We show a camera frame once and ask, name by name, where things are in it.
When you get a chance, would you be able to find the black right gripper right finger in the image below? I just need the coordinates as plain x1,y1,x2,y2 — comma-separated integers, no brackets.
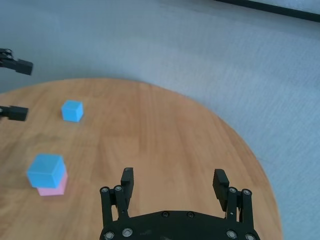
211,169,255,226

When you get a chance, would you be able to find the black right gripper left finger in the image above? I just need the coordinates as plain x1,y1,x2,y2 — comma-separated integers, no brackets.
99,167,136,227

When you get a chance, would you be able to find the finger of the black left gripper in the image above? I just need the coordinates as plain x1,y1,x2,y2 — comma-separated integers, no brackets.
0,105,29,122
0,48,34,76

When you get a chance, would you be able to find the pink building block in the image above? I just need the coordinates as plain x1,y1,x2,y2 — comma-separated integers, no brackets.
36,172,69,197

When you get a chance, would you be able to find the black wall trim strip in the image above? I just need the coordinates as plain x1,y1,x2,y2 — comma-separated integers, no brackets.
213,0,320,23

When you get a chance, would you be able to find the blue building block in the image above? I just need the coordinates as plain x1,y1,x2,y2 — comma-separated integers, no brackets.
26,153,66,189
61,100,84,123

